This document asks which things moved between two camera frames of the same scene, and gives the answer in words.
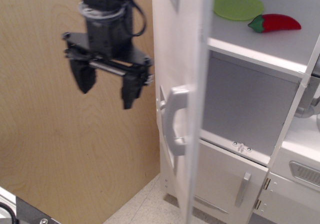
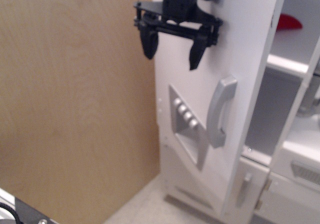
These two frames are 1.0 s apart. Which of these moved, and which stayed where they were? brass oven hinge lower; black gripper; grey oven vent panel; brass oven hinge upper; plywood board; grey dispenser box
Moved: grey dispenser box; black gripper
Stayed: plywood board; brass oven hinge upper; grey oven vent panel; brass oven hinge lower
